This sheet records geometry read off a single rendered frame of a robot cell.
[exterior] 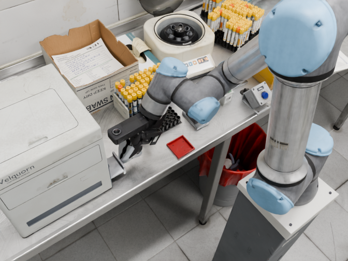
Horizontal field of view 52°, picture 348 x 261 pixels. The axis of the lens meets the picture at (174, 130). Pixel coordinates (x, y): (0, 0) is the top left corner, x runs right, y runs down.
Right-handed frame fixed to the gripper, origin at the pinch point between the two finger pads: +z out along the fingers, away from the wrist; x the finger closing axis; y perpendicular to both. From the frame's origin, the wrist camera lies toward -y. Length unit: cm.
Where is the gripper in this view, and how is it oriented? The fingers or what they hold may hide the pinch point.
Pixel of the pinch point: (120, 160)
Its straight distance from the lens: 110.9
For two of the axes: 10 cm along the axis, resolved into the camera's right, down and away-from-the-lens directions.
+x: -5.9, -6.5, 4.7
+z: -4.4, 7.5, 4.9
